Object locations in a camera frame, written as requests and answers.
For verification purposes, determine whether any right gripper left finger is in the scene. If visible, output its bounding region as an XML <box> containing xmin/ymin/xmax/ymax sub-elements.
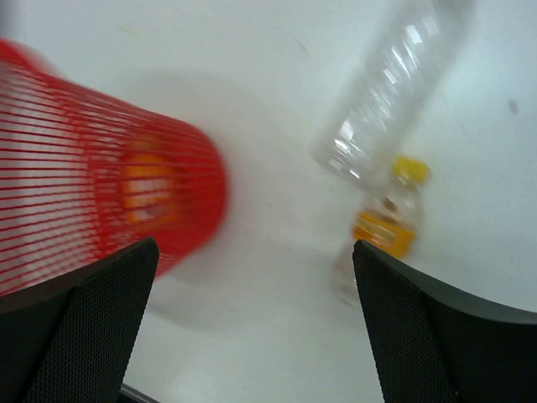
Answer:
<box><xmin>1</xmin><ymin>238</ymin><xmax>159</xmax><ymax>402</ymax></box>

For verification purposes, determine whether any orange juice bottle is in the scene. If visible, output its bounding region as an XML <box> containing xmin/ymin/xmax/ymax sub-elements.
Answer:
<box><xmin>120</xmin><ymin>140</ymin><xmax>178</xmax><ymax>224</ymax></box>

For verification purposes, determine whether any clear plastic bottle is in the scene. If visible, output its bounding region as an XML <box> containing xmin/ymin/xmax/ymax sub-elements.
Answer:
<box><xmin>313</xmin><ymin>1</ymin><xmax>475</xmax><ymax>188</ymax></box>

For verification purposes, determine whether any clear bottle yellow cap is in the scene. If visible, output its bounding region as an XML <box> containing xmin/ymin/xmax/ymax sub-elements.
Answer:
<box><xmin>332</xmin><ymin>156</ymin><xmax>430</xmax><ymax>305</ymax></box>

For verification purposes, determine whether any red mesh plastic bin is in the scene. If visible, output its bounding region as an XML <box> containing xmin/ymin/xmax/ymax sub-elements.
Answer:
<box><xmin>1</xmin><ymin>39</ymin><xmax>228</xmax><ymax>294</ymax></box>

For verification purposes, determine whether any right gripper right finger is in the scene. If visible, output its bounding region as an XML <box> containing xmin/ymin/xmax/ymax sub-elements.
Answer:
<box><xmin>352</xmin><ymin>241</ymin><xmax>536</xmax><ymax>402</ymax></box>

